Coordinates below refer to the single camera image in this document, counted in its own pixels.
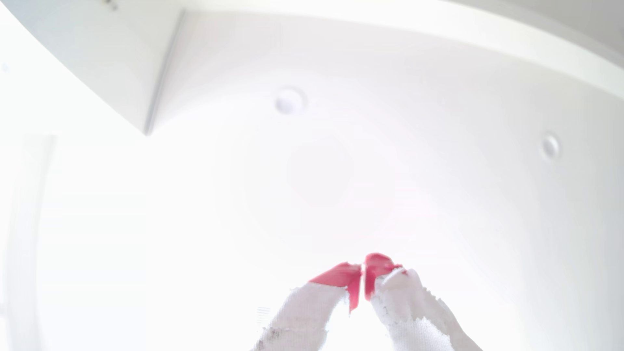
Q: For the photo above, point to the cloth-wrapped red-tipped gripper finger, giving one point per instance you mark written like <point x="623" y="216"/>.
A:
<point x="302" y="312"/>
<point x="409" y="312"/>

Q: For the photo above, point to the round recessed ceiling light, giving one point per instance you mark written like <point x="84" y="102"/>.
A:
<point x="550" y="146"/>
<point x="290" y="101"/>

